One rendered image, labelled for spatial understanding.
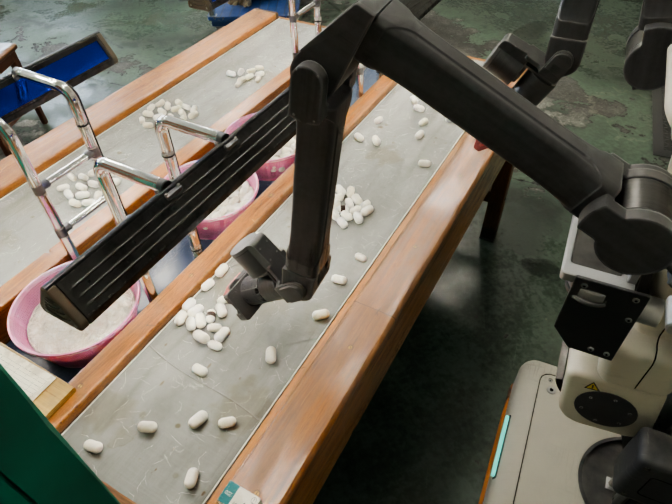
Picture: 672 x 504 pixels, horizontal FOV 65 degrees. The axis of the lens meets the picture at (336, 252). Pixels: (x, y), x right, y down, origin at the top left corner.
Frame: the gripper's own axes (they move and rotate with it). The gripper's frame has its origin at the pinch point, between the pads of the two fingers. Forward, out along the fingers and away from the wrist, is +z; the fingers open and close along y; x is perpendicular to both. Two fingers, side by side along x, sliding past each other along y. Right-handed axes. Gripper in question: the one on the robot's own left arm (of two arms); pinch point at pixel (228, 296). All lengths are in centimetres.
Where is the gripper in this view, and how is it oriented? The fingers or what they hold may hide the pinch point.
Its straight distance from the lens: 108.8
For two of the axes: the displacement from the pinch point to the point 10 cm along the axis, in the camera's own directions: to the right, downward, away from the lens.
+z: -6.7, 1.9, 7.2
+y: -4.8, 6.3, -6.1
